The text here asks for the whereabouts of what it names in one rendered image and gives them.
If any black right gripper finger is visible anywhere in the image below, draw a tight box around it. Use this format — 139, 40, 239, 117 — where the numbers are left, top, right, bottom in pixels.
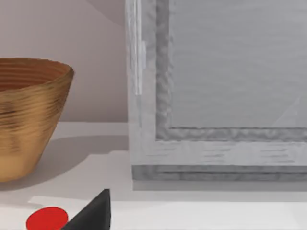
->
61, 188, 111, 230

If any red round disc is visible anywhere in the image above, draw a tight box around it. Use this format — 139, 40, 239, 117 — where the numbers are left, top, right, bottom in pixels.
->
25, 207, 69, 230

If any brown woven basket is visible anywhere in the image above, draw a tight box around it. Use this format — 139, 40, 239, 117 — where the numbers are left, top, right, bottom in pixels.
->
0, 57, 75, 183

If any grey cabinet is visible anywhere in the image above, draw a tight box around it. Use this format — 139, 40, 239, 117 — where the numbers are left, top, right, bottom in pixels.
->
125, 0, 307, 191

